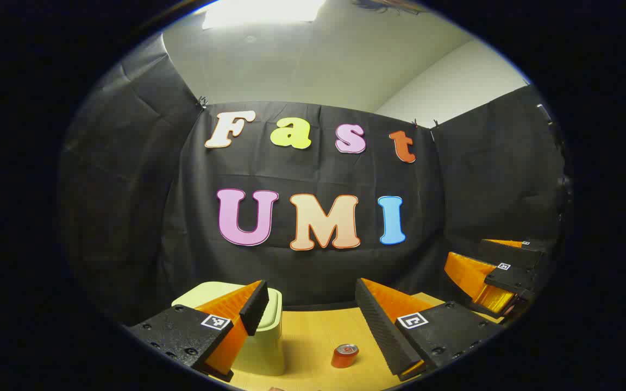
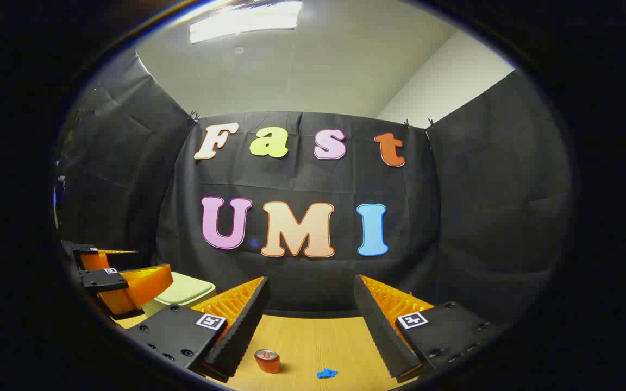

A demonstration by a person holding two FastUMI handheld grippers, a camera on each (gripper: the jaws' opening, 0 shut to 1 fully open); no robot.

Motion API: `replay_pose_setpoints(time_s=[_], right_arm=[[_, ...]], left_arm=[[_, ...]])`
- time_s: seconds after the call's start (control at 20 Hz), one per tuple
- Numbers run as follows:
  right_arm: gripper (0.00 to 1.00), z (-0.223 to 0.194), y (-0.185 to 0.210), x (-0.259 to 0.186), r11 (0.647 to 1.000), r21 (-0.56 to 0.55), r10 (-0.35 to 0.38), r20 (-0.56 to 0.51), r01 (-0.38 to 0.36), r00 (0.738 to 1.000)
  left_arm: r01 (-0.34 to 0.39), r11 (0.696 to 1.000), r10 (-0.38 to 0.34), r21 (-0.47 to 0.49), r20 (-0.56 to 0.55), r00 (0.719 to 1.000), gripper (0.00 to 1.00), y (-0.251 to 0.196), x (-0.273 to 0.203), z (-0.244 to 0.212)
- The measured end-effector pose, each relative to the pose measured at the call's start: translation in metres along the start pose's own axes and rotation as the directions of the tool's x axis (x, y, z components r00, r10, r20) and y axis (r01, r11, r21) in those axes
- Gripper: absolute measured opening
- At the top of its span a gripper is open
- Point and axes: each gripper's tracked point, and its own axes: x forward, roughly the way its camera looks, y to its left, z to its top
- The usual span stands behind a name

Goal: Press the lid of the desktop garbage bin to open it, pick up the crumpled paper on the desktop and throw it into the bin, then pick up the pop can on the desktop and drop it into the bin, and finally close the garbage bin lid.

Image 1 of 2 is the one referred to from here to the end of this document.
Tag wooden desktop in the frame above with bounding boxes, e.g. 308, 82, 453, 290
209, 292, 506, 391

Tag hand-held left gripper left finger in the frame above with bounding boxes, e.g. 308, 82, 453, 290
127, 280, 270, 382

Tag ceiling light panel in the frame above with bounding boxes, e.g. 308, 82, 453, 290
202, 0, 327, 29

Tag red pop can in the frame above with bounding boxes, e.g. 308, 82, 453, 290
330, 343, 360, 369

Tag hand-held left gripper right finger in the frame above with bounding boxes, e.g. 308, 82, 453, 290
354, 278, 503, 382

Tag black backdrop cloth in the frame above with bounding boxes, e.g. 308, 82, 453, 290
58, 33, 569, 326

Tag green desktop garbage bin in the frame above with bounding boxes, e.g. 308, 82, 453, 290
172, 281, 284, 376

